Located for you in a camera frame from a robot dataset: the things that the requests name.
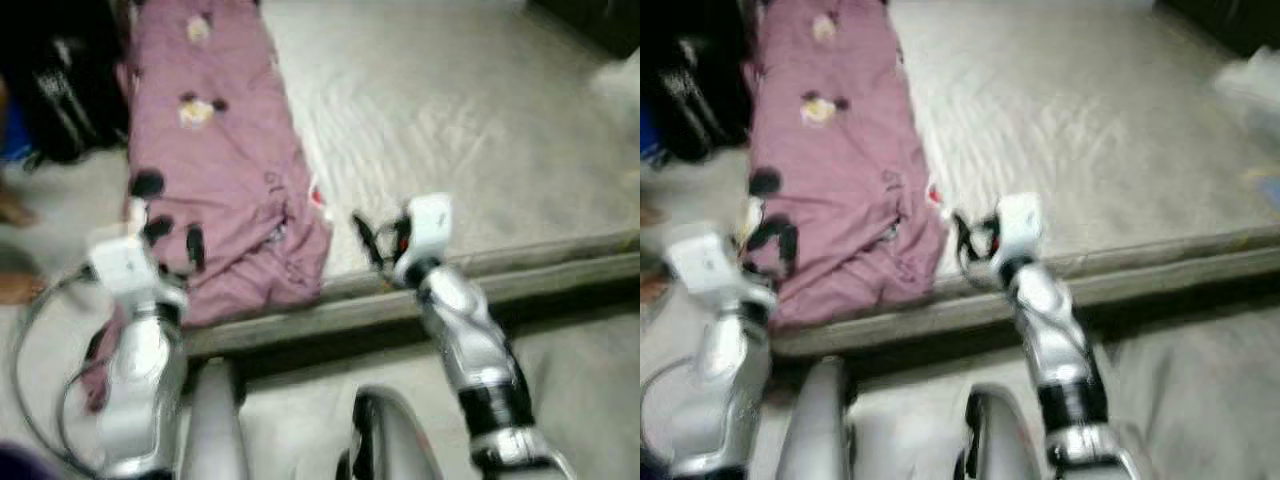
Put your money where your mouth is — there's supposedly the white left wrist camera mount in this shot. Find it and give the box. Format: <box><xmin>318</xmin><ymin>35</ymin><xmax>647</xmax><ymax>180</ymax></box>
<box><xmin>665</xmin><ymin>228</ymin><xmax>753</xmax><ymax>301</ymax></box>
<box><xmin>88</xmin><ymin>232</ymin><xmax>166</xmax><ymax>301</ymax></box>

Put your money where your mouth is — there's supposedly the grey bed base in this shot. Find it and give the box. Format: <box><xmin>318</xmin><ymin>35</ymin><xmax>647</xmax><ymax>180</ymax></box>
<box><xmin>185</xmin><ymin>255</ymin><xmax>641</xmax><ymax>356</ymax></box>
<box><xmin>770</xmin><ymin>255</ymin><xmax>1280</xmax><ymax>361</ymax></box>

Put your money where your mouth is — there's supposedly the white pillow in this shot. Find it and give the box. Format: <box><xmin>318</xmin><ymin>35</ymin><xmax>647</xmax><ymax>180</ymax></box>
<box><xmin>1215</xmin><ymin>45</ymin><xmax>1280</xmax><ymax>141</ymax></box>

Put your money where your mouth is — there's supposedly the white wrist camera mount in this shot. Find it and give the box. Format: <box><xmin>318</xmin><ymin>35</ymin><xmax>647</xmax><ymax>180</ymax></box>
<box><xmin>88</xmin><ymin>232</ymin><xmax>166</xmax><ymax>301</ymax></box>
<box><xmin>998</xmin><ymin>193</ymin><xmax>1046</xmax><ymax>263</ymax></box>
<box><xmin>665</xmin><ymin>228</ymin><xmax>753</xmax><ymax>301</ymax></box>
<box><xmin>405</xmin><ymin>195</ymin><xmax>451</xmax><ymax>263</ymax></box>

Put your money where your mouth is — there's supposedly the black tufted headboard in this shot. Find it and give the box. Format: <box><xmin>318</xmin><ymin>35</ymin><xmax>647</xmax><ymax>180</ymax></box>
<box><xmin>1160</xmin><ymin>0</ymin><xmax>1280</xmax><ymax>56</ymax></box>
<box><xmin>530</xmin><ymin>0</ymin><xmax>641</xmax><ymax>56</ymax></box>

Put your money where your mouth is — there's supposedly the black bag white lettering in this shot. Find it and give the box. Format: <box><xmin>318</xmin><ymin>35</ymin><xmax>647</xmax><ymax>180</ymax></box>
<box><xmin>20</xmin><ymin>25</ymin><xmax>131</xmax><ymax>166</ymax></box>
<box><xmin>645</xmin><ymin>30</ymin><xmax>756</xmax><ymax>166</ymax></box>

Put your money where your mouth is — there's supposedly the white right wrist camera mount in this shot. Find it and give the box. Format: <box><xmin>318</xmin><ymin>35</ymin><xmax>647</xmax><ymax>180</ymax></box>
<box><xmin>405</xmin><ymin>195</ymin><xmax>451</xmax><ymax>263</ymax></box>
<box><xmin>998</xmin><ymin>193</ymin><xmax>1046</xmax><ymax>263</ymax></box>

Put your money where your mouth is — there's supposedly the grey quilted mattress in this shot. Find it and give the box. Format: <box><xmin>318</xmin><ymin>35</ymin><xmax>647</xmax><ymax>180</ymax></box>
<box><xmin>770</xmin><ymin>0</ymin><xmax>1280</xmax><ymax>321</ymax></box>
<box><xmin>180</xmin><ymin>0</ymin><xmax>641</xmax><ymax>301</ymax></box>

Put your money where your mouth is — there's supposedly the silver robot left leg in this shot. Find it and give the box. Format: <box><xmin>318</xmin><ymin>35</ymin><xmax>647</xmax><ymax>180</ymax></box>
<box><xmin>775</xmin><ymin>358</ymin><xmax>861</xmax><ymax>480</ymax></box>
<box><xmin>180</xmin><ymin>358</ymin><xmax>251</xmax><ymax>480</ymax></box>

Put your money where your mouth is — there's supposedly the purple cartoon print blanket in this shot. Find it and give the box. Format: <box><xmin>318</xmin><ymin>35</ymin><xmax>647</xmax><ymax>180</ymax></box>
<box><xmin>740</xmin><ymin>0</ymin><xmax>951</xmax><ymax>331</ymax></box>
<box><xmin>80</xmin><ymin>0</ymin><xmax>336</xmax><ymax>411</ymax></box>

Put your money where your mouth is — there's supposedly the long black left arm cable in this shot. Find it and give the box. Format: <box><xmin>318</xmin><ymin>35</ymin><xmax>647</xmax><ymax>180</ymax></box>
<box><xmin>10</xmin><ymin>268</ymin><xmax>101</xmax><ymax>476</ymax></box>

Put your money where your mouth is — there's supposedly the blue bag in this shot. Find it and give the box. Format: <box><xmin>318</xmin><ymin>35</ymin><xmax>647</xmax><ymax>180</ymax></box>
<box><xmin>640</xmin><ymin>100</ymin><xmax>666</xmax><ymax>166</ymax></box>
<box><xmin>0</xmin><ymin>95</ymin><xmax>36</xmax><ymax>166</ymax></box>

